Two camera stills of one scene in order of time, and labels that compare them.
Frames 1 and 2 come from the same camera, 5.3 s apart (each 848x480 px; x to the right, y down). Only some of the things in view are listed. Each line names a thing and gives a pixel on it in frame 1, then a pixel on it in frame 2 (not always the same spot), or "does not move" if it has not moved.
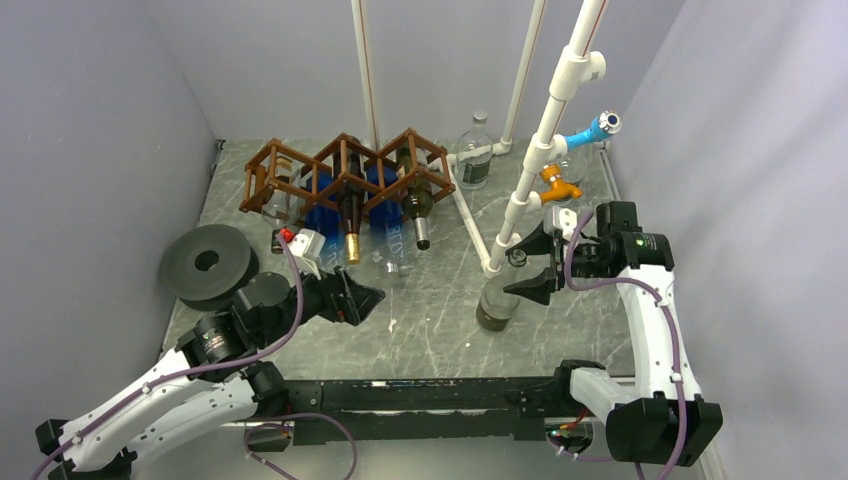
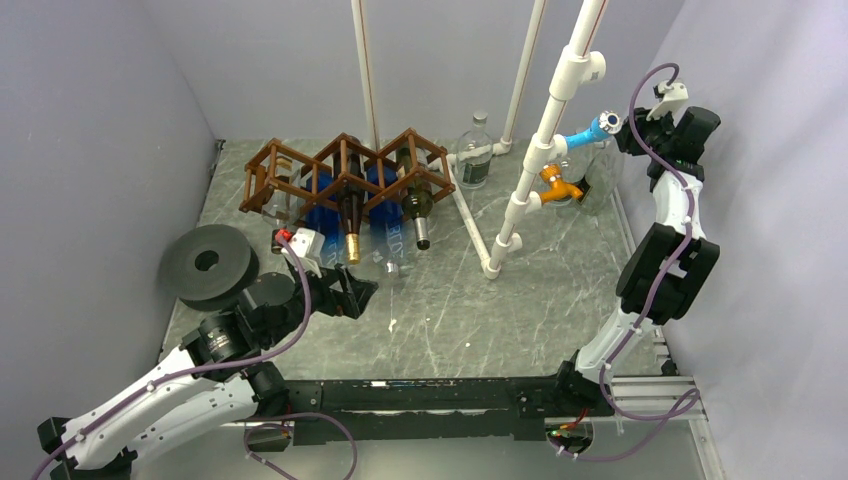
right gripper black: (538, 288) → (627, 141)
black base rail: (422, 409) does not move
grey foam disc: (212, 289) does not move
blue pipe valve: (607, 123) does not move
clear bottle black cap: (281, 210) does not move
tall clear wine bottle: (496, 307) → (604, 171)
